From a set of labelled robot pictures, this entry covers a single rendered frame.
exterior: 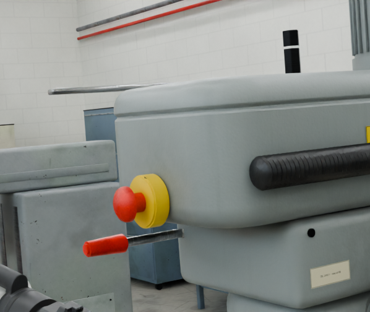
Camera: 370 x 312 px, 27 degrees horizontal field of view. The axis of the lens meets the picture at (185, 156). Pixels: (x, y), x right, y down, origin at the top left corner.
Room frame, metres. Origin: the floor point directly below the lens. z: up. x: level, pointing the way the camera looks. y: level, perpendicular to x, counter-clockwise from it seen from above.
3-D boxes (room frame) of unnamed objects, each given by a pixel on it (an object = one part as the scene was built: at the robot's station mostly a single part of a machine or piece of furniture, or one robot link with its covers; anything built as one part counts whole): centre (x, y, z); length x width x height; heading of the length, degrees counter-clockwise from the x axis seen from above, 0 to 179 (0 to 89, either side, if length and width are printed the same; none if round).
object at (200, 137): (1.00, -0.16, 1.81); 0.47 x 0.26 x 0.16; 124
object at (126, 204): (0.86, 0.06, 1.76); 0.04 x 0.03 x 0.04; 34
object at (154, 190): (0.87, 0.04, 1.76); 0.06 x 0.02 x 0.06; 34
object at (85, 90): (1.01, 0.05, 1.89); 0.24 x 0.04 x 0.01; 121
